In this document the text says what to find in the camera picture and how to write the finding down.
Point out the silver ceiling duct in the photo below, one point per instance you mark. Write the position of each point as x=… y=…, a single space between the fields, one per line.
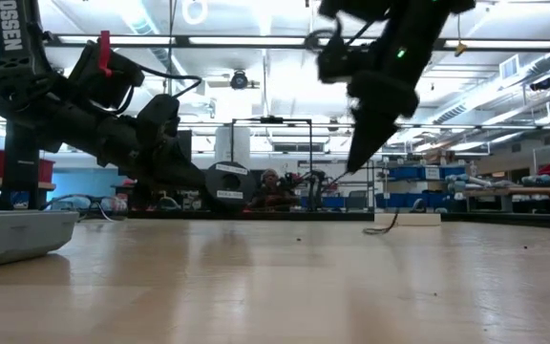
x=485 y=95
x=136 y=19

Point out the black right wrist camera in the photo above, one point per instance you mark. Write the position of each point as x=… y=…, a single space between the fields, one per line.
x=339 y=64

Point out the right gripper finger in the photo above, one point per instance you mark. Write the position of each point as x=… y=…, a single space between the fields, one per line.
x=357 y=134
x=375 y=134

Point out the black vertical frame post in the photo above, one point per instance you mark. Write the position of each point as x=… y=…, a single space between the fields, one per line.
x=22 y=172

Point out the wooden workbench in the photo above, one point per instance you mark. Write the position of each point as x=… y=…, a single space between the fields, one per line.
x=518 y=191

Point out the small black robot arm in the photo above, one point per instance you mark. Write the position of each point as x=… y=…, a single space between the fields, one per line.
x=315 y=191

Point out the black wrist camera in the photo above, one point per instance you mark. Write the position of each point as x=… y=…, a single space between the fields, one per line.
x=339 y=64
x=158 y=117

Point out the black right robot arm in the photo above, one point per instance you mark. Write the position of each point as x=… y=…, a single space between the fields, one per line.
x=413 y=28

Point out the black ceiling device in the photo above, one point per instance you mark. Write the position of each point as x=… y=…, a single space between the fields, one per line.
x=541 y=84

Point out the yellow hanging tag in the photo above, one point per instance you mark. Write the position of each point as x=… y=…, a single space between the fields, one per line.
x=460 y=49

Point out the black round camera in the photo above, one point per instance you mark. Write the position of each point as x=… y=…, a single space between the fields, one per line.
x=239 y=80

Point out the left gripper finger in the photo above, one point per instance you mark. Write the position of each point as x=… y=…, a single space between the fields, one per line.
x=186 y=174

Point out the white ceiling vent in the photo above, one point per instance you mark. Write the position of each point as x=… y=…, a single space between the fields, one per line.
x=509 y=68

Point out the grey chair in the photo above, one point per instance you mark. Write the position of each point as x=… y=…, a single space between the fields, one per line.
x=357 y=198

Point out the blue bin row with label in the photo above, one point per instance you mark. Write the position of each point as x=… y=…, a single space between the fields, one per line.
x=406 y=173

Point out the grey plastic bin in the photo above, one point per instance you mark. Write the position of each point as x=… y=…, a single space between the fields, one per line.
x=12 y=236

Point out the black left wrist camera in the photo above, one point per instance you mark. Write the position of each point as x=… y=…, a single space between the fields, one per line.
x=158 y=117

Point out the black metal frame stand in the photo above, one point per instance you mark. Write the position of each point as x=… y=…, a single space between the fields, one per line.
x=271 y=119

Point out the grey wrapped bundle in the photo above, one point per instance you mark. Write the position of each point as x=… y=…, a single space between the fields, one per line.
x=475 y=181
x=542 y=180

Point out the white building column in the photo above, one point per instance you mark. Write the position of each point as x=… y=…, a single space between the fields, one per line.
x=232 y=143

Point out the white tape roll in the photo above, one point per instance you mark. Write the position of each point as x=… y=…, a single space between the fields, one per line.
x=418 y=219

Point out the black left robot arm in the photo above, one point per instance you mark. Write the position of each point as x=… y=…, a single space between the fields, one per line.
x=10 y=28

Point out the red storage bin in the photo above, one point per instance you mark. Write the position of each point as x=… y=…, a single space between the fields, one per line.
x=46 y=169

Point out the person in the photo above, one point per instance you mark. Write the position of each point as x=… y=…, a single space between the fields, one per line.
x=270 y=193

